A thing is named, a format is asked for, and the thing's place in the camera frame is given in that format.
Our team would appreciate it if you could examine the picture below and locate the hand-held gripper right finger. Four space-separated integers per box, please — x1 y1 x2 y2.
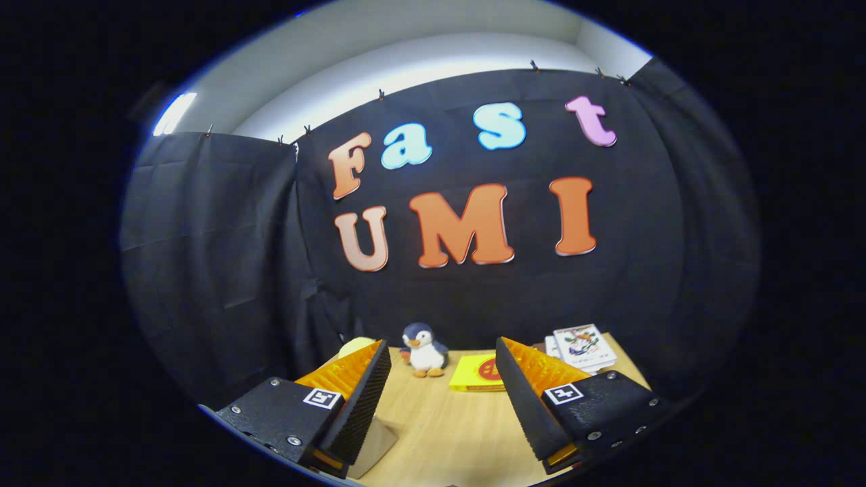
495 336 670 474

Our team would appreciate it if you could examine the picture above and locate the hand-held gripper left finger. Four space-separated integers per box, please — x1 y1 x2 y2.
213 340 393 480

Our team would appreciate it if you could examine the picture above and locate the beige fabric storage box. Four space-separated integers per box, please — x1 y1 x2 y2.
346 416 400 480

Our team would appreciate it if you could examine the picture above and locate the yellow book with red circle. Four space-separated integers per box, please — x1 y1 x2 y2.
449 353 508 393

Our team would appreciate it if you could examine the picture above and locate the yellow bun toy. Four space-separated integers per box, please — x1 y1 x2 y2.
337 336 377 359

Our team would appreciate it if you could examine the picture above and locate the penguin plush toy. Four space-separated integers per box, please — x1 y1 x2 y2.
399 323 449 378

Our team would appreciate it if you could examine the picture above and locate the stack of white booklets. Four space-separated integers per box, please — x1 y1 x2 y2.
545 323 618 376

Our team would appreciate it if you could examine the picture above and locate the row of black cloth clips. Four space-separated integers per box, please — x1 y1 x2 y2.
206 60 630 146

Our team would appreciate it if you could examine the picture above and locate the ceiling tube light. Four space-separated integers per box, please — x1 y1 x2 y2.
152 93 198 136

